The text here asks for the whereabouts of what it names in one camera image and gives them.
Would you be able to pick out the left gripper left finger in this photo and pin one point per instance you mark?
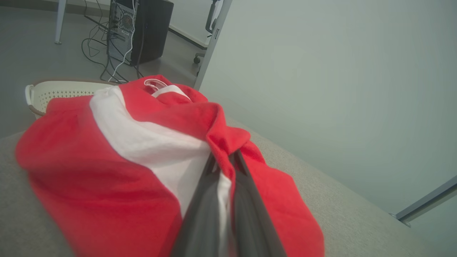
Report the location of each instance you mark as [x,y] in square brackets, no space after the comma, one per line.
[200,221]

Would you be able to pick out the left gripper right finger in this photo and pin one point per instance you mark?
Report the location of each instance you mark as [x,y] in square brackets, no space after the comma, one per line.
[250,221]

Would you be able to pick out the red shorts white stripe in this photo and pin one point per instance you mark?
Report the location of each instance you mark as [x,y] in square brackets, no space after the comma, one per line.
[89,171]

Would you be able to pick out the red white numbered jersey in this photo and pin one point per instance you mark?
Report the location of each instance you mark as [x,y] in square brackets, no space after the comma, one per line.
[141,95]

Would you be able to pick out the wide white partition panel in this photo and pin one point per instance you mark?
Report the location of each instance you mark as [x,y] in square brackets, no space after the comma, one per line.
[339,89]

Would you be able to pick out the narrow white partition panel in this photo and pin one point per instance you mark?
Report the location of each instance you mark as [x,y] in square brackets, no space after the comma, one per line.
[442,233]

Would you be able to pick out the cream perforated laundry basket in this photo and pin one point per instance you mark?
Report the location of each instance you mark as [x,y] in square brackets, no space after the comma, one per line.
[53,92]

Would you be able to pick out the black computer tower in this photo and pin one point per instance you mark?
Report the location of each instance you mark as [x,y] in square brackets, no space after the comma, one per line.
[153,28]

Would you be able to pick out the office chair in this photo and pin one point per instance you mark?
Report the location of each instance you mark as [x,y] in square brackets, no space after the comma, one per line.
[209,21]

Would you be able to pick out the white table leg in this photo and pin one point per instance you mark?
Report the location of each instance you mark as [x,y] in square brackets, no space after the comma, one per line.
[60,21]

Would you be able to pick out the grey double partition post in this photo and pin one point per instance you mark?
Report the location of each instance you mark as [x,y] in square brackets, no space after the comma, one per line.
[428,201]

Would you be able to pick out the grey single partition post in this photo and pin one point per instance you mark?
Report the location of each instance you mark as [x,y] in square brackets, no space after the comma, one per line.
[214,39]

